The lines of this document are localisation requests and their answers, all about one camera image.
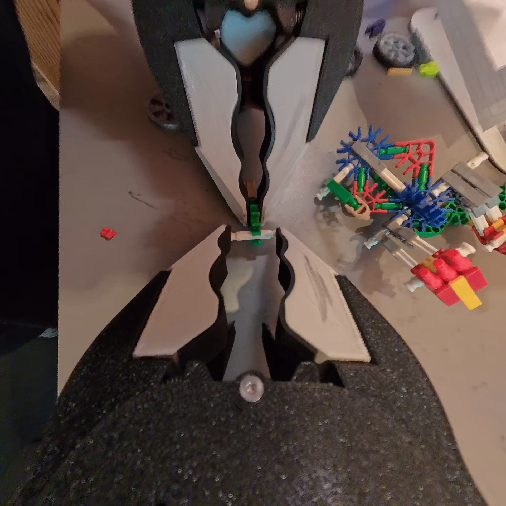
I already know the brown wooden box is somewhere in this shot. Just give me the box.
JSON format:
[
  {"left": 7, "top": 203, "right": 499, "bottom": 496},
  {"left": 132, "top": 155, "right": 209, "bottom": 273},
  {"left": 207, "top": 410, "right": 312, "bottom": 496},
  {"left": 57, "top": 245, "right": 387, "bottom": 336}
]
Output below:
[{"left": 14, "top": 0, "right": 62, "bottom": 110}]

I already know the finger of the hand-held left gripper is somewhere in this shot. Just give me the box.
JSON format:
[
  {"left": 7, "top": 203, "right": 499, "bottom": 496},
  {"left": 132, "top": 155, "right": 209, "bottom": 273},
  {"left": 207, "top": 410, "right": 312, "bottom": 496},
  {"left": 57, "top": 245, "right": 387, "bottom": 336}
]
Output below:
[
  {"left": 257, "top": 33, "right": 327, "bottom": 218},
  {"left": 174, "top": 36, "right": 254, "bottom": 224}
]

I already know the colourful toy construction model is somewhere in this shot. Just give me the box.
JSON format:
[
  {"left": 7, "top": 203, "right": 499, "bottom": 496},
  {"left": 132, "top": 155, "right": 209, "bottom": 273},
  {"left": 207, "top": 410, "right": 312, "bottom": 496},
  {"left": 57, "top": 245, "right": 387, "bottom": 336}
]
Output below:
[{"left": 317, "top": 125, "right": 506, "bottom": 309}]

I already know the green fan-shaped connector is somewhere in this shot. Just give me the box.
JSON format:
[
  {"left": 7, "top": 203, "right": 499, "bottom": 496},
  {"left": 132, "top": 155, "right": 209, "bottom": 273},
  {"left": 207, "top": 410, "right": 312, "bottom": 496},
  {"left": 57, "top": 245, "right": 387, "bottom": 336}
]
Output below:
[{"left": 247, "top": 198, "right": 265, "bottom": 246}]

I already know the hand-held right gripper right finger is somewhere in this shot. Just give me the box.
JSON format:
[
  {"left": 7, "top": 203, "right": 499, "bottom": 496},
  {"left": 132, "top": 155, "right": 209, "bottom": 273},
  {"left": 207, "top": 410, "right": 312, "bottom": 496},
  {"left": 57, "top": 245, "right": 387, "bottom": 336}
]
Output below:
[{"left": 275, "top": 230, "right": 372, "bottom": 366}]

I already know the grey toy wheel hub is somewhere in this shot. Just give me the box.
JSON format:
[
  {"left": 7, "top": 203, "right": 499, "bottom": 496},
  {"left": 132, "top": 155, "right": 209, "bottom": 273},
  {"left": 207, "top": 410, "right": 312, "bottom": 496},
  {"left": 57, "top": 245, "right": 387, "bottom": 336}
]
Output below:
[{"left": 148, "top": 94, "right": 181, "bottom": 131}]

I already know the short white rod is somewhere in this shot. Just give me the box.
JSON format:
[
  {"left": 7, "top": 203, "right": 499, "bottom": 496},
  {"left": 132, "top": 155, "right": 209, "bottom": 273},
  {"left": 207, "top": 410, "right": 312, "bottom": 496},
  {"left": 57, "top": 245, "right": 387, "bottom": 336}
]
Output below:
[{"left": 231, "top": 229, "right": 279, "bottom": 241}]

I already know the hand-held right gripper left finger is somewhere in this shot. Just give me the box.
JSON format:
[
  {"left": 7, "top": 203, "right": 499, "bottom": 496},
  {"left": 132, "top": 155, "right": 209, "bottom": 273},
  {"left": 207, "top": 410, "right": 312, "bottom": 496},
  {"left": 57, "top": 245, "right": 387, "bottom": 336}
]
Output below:
[{"left": 133, "top": 224, "right": 230, "bottom": 366}]

